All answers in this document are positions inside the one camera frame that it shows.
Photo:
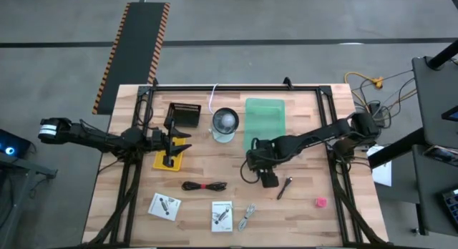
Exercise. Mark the white Acer product box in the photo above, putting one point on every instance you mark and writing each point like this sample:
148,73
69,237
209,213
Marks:
164,206
222,217

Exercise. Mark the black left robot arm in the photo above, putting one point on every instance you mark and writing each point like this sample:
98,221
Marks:
89,136

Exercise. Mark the black keypad with blue keys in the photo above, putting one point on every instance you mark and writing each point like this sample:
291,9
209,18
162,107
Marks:
451,206

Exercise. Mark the grey metal stand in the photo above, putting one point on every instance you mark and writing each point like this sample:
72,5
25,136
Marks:
21,166

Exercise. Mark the dark grey side table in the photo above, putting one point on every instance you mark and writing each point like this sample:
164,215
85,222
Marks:
436,98

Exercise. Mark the dark grey lower table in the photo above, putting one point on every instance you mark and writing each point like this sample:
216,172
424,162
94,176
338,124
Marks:
429,191

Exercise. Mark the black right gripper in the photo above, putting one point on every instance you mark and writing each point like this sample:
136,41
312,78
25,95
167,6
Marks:
263,156

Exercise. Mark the yellow plastic basket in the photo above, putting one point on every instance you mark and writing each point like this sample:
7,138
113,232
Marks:
159,163

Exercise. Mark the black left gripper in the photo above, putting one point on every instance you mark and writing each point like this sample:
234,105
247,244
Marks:
171,141

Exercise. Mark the pink plug adapter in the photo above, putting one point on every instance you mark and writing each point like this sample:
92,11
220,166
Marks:
321,202

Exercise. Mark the black device with blue light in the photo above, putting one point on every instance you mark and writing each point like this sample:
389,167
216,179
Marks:
12,143

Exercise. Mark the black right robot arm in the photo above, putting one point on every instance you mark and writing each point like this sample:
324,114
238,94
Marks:
322,132

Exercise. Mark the black plastic basket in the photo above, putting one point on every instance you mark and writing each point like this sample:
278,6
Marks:
183,116

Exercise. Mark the black hazard-striped floor mat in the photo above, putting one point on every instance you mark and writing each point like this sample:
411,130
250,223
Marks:
136,45

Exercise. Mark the black diagonal support bar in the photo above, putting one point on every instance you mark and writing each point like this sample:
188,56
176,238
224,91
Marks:
397,149

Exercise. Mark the black round pole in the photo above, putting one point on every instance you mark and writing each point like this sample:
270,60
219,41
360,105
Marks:
443,56

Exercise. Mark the white paper sheet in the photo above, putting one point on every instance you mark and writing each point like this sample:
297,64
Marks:
383,172

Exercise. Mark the green translucent plastic bin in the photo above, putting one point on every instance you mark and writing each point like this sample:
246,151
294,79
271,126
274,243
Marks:
264,116

